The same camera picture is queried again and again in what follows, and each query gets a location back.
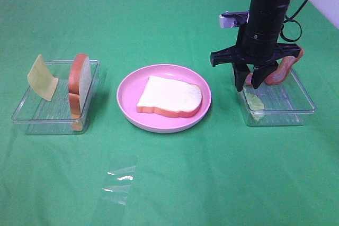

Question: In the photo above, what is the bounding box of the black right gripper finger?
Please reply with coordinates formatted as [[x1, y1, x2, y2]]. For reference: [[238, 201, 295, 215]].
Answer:
[[233, 63, 249, 92], [251, 61, 279, 89]]

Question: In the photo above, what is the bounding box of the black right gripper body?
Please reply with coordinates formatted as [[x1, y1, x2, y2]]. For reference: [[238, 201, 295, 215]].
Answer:
[[210, 32, 301, 70]]

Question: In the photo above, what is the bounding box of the long bacon strip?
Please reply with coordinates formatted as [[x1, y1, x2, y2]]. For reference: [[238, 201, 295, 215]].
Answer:
[[265, 49, 305, 85]]

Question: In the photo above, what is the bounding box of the green lettuce leaf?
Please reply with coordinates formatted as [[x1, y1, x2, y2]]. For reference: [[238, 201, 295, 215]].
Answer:
[[244, 91, 265, 122]]

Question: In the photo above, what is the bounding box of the bread slice from tray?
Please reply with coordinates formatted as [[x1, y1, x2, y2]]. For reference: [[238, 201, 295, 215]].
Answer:
[[136, 76, 203, 118]]

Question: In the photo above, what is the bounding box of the yellow cheese slice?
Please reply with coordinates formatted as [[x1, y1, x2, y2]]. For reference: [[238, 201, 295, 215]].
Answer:
[[27, 55, 59, 102]]

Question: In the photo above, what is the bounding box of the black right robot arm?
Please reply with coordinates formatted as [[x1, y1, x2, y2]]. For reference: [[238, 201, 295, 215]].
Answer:
[[210, 0, 302, 92]]

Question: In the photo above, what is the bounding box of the right clear plastic tray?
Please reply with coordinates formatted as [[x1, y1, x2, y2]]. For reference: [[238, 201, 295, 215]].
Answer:
[[237, 69, 316, 126]]

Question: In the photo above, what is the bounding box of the clear plastic tray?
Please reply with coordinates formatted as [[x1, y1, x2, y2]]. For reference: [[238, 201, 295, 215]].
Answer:
[[237, 69, 316, 126], [12, 60, 100, 135]]

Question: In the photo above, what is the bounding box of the green tablecloth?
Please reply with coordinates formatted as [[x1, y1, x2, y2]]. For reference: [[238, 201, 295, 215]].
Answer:
[[1, 0, 338, 225]]

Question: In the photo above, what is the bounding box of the pink round plate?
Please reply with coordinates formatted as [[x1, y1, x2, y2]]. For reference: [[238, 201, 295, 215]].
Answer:
[[117, 64, 212, 133]]

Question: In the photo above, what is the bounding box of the bread slice in left tray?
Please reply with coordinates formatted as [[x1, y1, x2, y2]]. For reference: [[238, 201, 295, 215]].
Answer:
[[68, 53, 92, 119]]

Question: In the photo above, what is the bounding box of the clear tape patch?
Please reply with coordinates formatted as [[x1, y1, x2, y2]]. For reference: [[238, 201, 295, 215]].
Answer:
[[101, 156, 138, 206]]

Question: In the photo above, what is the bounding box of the left clear plastic tray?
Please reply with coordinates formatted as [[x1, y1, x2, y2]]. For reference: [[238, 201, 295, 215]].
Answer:
[[12, 60, 100, 135]]

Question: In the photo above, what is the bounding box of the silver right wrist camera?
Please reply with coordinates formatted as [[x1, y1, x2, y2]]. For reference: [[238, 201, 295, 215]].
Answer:
[[219, 11, 249, 29]]

